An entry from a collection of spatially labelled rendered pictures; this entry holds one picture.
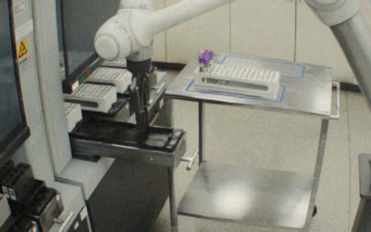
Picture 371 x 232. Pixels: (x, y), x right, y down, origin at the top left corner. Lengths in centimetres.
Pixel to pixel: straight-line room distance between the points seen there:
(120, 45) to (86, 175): 47
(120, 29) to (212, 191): 113
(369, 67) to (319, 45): 257
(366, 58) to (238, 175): 127
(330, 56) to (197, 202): 200
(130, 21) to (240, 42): 260
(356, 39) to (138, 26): 55
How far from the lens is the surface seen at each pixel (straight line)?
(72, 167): 155
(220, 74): 176
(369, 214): 162
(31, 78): 130
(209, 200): 212
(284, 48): 374
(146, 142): 151
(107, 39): 121
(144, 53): 142
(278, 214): 205
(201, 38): 384
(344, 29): 112
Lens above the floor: 158
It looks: 28 degrees down
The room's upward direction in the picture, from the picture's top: 1 degrees counter-clockwise
